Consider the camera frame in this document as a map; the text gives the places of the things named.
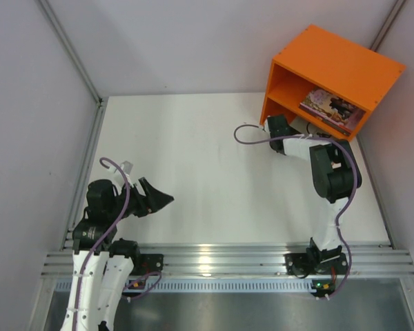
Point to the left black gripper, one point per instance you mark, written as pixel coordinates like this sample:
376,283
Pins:
144,194

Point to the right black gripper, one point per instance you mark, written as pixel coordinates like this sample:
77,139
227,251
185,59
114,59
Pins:
276,127

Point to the pale green Gatsby book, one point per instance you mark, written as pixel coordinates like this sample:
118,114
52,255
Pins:
305,127

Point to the pink Shakespeare story book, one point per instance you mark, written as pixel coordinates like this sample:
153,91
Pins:
334,108

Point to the dark cover paperback book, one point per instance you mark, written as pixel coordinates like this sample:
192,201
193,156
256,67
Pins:
326,121

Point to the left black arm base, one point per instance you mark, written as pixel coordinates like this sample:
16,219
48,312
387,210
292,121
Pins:
147,263

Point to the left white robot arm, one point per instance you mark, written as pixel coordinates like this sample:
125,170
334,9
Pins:
104,268

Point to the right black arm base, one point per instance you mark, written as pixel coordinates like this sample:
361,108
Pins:
300,265

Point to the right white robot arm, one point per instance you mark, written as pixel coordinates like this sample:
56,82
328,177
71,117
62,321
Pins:
335,175

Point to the orange wooden shelf cabinet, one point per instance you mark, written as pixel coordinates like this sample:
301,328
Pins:
317,58

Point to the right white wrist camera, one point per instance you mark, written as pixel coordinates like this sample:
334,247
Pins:
264,128

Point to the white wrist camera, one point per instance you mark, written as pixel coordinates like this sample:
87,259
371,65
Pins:
264,128
118,176

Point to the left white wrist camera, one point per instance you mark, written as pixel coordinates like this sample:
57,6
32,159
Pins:
118,176

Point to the aluminium mounting rail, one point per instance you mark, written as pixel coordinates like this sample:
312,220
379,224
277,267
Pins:
211,264

